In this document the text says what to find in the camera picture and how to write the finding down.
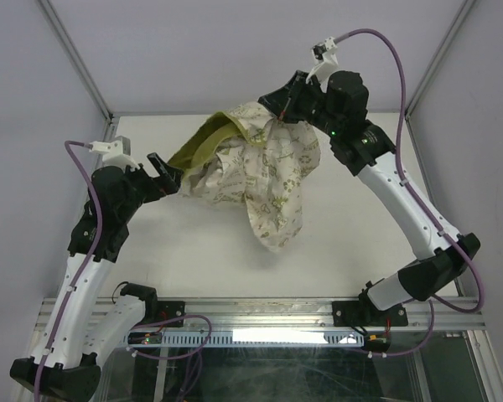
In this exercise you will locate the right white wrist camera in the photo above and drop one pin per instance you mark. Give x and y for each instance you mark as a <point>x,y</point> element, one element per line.
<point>325,60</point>

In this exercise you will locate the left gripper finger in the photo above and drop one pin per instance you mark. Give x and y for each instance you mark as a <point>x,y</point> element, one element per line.
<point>160,166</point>
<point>168,185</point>

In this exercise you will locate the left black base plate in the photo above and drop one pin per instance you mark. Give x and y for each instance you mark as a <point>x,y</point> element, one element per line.
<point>163,310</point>

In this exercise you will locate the right aluminium frame post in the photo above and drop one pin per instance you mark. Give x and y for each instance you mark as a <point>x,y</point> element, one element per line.
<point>440,54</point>

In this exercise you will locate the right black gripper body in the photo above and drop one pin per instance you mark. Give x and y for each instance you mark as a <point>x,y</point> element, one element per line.
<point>308,104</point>

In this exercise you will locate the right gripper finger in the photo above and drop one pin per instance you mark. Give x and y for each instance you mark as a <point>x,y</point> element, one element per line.
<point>283,112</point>
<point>280,99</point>

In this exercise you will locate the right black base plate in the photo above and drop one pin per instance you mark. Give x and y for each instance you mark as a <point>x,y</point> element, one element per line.
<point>355,313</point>

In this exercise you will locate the slotted grey cable duct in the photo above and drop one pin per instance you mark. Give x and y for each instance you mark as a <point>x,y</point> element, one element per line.
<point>247,337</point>

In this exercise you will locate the aluminium mounting rail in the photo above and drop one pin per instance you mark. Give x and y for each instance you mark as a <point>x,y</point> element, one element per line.
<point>315,313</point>

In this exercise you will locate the cream green printed jacket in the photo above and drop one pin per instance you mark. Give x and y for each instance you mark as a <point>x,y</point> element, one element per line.
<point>246,157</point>

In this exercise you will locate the aluminium frame post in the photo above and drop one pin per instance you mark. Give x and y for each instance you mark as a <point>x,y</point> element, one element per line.
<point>59,30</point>
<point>440,54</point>

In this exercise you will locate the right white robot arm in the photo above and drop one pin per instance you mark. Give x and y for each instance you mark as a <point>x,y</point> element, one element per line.
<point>339,110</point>

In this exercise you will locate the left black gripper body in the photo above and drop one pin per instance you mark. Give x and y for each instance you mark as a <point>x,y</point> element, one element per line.
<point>140,184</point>

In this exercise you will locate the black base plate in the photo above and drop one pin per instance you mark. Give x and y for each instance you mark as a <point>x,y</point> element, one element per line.
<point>355,313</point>
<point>163,310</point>

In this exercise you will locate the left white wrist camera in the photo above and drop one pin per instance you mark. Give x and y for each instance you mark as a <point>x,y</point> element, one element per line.
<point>116,153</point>

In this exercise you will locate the left aluminium frame post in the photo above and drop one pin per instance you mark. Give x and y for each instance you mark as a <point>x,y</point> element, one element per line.
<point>59,30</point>

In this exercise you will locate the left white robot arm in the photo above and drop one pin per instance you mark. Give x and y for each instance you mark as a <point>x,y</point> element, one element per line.
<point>66,363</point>

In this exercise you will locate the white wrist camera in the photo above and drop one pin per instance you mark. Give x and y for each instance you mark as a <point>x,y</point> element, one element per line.
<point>116,153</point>
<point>325,60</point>

